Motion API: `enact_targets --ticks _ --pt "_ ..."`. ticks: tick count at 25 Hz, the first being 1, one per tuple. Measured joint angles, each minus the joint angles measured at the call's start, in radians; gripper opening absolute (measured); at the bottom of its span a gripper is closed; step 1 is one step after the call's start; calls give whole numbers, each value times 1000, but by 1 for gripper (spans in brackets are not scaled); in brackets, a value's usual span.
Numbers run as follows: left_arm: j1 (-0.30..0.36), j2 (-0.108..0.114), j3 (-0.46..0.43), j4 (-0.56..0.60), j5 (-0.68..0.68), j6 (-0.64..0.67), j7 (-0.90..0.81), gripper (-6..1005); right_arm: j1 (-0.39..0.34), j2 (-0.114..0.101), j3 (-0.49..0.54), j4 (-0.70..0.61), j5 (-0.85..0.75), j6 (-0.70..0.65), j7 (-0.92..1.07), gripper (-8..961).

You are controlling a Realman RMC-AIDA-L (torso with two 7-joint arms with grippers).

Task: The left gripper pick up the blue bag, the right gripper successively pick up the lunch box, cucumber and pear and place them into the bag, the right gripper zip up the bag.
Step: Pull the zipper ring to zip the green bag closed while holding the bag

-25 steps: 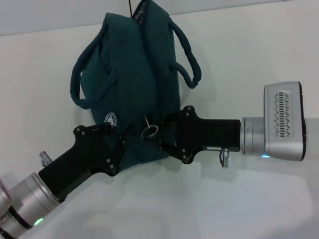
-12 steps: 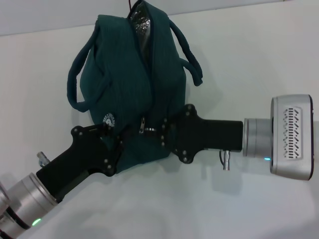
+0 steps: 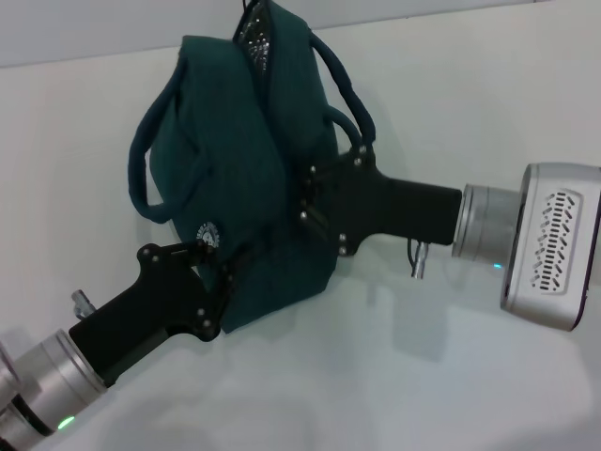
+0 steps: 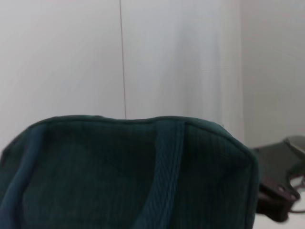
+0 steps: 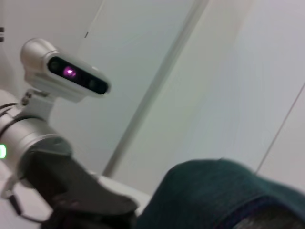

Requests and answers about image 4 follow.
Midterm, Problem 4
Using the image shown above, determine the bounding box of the dark teal fabric bag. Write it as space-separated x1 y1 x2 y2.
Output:
0 115 260 229

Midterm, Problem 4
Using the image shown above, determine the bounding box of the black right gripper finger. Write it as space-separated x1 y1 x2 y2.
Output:
257 182 301 222

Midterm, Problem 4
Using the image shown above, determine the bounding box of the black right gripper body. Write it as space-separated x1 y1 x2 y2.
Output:
252 135 305 191

